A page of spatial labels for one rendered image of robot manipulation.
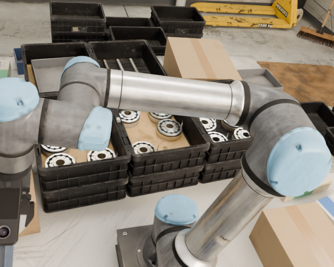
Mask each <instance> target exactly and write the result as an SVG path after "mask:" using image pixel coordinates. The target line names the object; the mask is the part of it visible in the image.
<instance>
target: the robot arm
mask: <svg viewBox="0 0 334 267"><path fill-rule="evenodd" d="M102 107H105V108H102ZM107 108H114V109H124V110H134V111H144V112H154V113H164V114H174V115H183V116H189V117H199V118H209V119H218V120H225V121H226V122H227V123H228V124H229V125H230V126H238V127H241V128H243V129H245V130H246V131H248V132H249V135H250V137H251V139H252V142H253V143H252V145H251V146H250V147H249V149H248V150H247V151H246V152H245V153H244V155H243V156H242V157H241V166H242V169H241V170H240V171H239V172H238V174H237V175H236V176H235V177H234V178H233V180H232V181H231V182H230V183H229V184H228V185H227V187H226V188H225V189H224V190H223V191H222V192H221V194H220V195H219V196H218V197H217V198H216V199H215V201H214V202H213V203H212V204H211V205H210V206H209V207H208V209H207V210H206V211H205V212H204V213H203V215H202V216H201V217H200V218H199V219H198V217H199V210H198V206H197V204H196V203H195V202H194V201H193V199H191V198H188V197H187V196H185V195H182V194H168V195H165V196H164V197H162V198H161V199H160V200H159V201H158V202H157V204H156V207H155V210H154V213H155V215H154V221H153V228H152V233H151V234H150V235H149V237H148V238H147V239H146V241H145V244H144V249H143V257H144V260H145V262H146V264H147V265H148V267H215V266H216V264H217V261H218V254H219V253H220V252H221V251H222V250H223V249H224V248H226V247H227V246H228V244H229V243H230V242H231V241H232V240H233V239H234V238H235V237H236V236H237V235H238V234H239V233H240V232H241V231H242V230H243V229H244V228H245V227H246V226H247V225H248V224H249V223H250V222H251V221H252V220H253V219H254V218H255V217H256V216H257V215H258V214H259V213H260V212H261V211H262V210H263V209H264V208H265V207H266V206H267V205H268V204H269V203H270V202H271V201H272V200H273V198H285V197H296V196H300V195H303V194H304V192H305V191H307V192H310V191H312V190H314V189H315V188H316V187H318V186H319V185H320V184H321V183H322V182H323V181H324V179H325V178H326V177H327V175H328V173H329V171H330V168H331V154H330V150H329V148H328V147H327V145H326V142H325V139H324V138H323V136H322V134H320V133H319V132H318V131H317V129H316V128H315V126H314V125H313V123H312V122H311V120H310V119H309V117H308V116H307V114H306V113H305V111H304V110H303V108H302V106H301V105H300V103H299V102H298V101H297V100H296V99H295V98H293V97H292V96H291V95H289V94H287V93H286V92H284V91H281V90H279V89H276V88H274V87H270V86H267V85H262V84H258V83H253V82H246V81H237V80H235V81H233V82H232V83H231V84H223V83H215V82H207V81H199V80H194V79H186V78H177V77H170V76H161V75H153V74H145V73H137V72H129V71H124V70H116V69H106V68H100V66H99V64H98V63H97V62H96V61H95V60H93V59H92V58H90V57H86V56H78V57H75V58H72V59H71V60H70V61H69V62H68V63H67V64H66V66H65V68H64V71H63V73H62V75H61V78H60V88H59V92H58V97H57V100H51V99H45V98H41V97H39V95H38V90H37V88H36V87H35V86H34V85H33V84H32V83H31V82H26V81H25V80H24V79H21V78H17V77H6V78H1V79H0V246H12V245H15V244H16V243H17V242H18V239H19V233H20V232H22V231H23V230H24V229H25V228H26V227H27V226H28V224H29V223H30V222H31V220H32V219H33V218H34V201H30V200H31V195H30V194H29V192H30V180H31V167H32V163H33V160H34V147H35V144H39V145H47V146H55V147H64V148H72V149H78V150H80V151H84V150H92V151H99V152H100V151H103V150H105V149H106V148H107V146H108V143H109V139H110V134H111V127H112V112H111V111H110V110H109V109H107ZM197 219H198V220H197Z"/></svg>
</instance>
